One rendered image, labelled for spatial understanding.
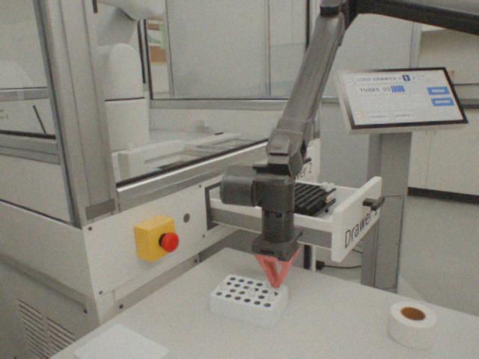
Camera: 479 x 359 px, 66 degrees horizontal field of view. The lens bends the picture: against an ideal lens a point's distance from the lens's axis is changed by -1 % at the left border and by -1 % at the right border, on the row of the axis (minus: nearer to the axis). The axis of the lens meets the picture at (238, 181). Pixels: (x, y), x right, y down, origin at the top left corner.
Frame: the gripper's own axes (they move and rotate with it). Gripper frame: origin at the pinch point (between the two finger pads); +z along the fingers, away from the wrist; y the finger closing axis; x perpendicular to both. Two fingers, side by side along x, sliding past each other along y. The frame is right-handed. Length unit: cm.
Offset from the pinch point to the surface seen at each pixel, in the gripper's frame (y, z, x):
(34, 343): 9, 28, -63
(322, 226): -12.3, -7.2, 5.3
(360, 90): -113, -31, -3
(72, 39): 14, -43, -29
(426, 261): -187, 79, 35
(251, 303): 6.1, 1.6, -2.5
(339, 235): -9.8, -6.7, 9.1
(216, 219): -16.6, -3.1, -21.9
